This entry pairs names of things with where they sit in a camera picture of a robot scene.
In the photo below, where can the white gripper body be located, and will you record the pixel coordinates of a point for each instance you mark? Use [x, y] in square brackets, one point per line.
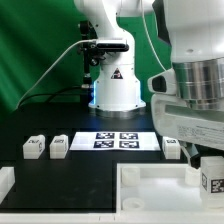
[191, 111]

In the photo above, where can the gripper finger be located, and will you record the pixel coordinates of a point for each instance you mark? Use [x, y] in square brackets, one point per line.
[192, 154]

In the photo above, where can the white square table top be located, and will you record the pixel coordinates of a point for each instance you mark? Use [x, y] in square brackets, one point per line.
[161, 188]

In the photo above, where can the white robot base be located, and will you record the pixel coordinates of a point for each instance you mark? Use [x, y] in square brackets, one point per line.
[117, 91]

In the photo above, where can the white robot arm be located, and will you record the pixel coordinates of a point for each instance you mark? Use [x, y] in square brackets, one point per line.
[193, 28]

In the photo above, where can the paper sheet with AprilTags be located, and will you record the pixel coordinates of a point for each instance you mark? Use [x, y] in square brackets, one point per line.
[131, 141]

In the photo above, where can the black camera on stand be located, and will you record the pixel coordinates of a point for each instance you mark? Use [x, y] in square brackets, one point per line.
[93, 54]

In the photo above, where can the white obstacle bracket left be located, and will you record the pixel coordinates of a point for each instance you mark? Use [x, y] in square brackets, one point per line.
[7, 180]

